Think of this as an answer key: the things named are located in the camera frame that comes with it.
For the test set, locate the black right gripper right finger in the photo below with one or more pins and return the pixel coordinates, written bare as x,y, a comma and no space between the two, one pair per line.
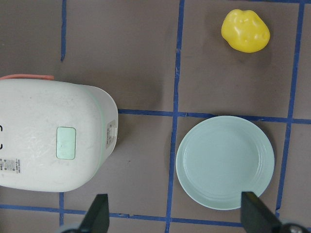
256,217

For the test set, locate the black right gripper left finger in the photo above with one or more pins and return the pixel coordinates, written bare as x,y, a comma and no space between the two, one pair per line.
96,219

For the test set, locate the white rice cooker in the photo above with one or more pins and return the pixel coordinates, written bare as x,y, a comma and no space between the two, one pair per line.
54,136

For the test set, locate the light green plate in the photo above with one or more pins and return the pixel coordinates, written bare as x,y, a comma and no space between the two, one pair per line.
221,157

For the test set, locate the yellow toy potato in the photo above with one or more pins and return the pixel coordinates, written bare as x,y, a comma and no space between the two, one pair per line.
245,31

